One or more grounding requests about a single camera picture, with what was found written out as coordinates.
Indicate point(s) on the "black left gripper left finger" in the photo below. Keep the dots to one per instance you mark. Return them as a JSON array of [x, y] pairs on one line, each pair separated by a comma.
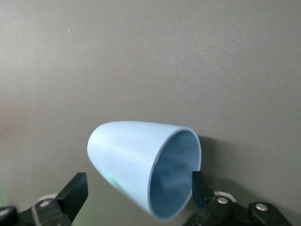
[[70, 195]]

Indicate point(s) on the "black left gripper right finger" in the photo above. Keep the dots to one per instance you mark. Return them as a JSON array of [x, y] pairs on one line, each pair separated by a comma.
[[202, 193]]

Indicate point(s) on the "light blue cup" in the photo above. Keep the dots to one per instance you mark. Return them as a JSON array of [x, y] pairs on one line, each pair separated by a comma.
[[124, 153]]

